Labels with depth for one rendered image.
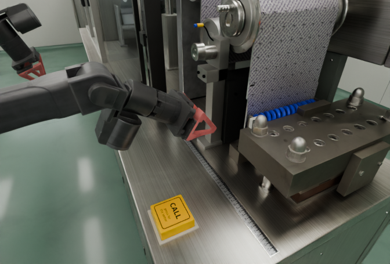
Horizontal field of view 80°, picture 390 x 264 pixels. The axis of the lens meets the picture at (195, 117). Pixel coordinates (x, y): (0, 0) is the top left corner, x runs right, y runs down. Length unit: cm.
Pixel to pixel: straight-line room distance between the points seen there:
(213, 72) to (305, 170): 29
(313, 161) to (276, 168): 7
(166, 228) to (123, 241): 113
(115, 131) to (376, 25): 64
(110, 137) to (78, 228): 134
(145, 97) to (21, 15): 52
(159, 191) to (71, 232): 121
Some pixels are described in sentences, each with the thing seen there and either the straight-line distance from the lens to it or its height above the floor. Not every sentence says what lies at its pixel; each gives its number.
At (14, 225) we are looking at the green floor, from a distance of 196.
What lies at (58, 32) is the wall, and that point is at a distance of 605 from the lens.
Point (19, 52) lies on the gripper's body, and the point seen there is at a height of 114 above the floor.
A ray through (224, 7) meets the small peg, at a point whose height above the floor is 127.
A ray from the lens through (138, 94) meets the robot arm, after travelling 41.
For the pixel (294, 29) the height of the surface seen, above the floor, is 123.
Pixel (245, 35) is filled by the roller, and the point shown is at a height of 122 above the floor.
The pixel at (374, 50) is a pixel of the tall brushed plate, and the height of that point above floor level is 117.
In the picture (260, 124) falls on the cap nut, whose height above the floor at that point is 106.
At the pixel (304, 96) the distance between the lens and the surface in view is 71.
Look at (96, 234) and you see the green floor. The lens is 168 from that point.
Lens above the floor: 133
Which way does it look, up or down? 31 degrees down
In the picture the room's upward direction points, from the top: straight up
